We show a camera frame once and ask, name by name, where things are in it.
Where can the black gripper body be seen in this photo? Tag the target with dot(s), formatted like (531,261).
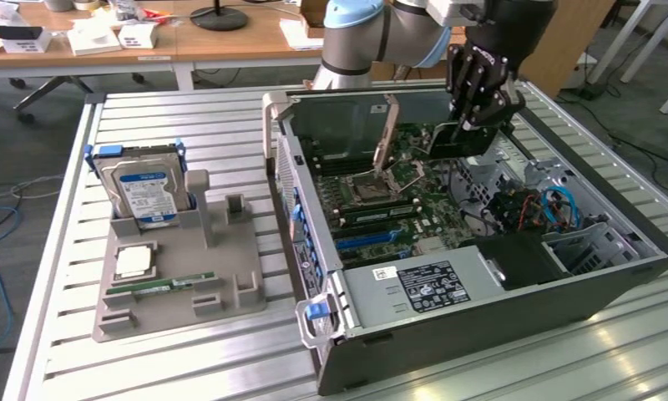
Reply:
(513,29)

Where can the graphics card with metal bracket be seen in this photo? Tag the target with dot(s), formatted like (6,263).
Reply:
(467,144)

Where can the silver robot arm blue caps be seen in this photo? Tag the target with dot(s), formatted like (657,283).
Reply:
(356,42)

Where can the wooden cabinet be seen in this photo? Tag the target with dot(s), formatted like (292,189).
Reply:
(585,25)

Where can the black floor box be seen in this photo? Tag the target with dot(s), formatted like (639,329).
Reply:
(589,92)

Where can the perforated metal drive cage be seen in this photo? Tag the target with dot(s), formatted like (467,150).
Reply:
(485,184)

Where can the metal socket cover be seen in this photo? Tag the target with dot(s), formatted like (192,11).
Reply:
(414,179)

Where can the green motherboard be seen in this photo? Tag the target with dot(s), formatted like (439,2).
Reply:
(441,209)

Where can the CPU socket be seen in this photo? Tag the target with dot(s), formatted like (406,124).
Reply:
(367,190)

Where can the white paper stack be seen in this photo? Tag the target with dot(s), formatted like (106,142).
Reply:
(300,39)

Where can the brown cardboard box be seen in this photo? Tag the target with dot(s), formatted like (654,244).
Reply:
(312,16)

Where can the dark installed RAM stick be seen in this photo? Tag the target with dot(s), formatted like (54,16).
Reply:
(379,211)

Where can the blue expansion slot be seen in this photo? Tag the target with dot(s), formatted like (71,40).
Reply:
(367,240)

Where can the metal disk bay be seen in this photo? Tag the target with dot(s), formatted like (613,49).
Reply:
(613,246)

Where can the black round lamp base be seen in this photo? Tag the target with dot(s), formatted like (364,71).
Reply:
(218,21)

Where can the grey power supply unit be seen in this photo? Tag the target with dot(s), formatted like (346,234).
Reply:
(367,309)

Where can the black open PC case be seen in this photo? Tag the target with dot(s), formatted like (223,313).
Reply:
(479,342)

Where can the small white labelled box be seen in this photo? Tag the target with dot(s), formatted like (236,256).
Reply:
(139,37)

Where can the hard disk in blue carrier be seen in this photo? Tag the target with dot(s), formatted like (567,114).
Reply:
(142,196)

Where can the white box with roll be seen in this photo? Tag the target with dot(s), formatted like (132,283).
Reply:
(95,46)

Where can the tape roll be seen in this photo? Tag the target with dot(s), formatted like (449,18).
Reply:
(86,4)

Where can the grey parts rack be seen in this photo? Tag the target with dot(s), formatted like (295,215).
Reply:
(172,301)

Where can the silver CPU chip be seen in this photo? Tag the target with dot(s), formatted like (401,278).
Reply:
(132,263)

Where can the green RAM stick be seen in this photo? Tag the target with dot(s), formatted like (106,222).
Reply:
(156,286)

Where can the metal cup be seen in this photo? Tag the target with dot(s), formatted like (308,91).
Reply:
(59,5)

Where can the black office chair base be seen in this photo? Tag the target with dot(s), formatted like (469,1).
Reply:
(39,93)

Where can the white box black top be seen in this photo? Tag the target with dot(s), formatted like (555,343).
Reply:
(24,44)

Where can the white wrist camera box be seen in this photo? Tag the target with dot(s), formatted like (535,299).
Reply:
(451,12)

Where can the white table frame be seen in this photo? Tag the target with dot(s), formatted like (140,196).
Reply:
(621,42)

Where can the wooden desk white frame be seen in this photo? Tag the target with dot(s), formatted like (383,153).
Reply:
(228,42)

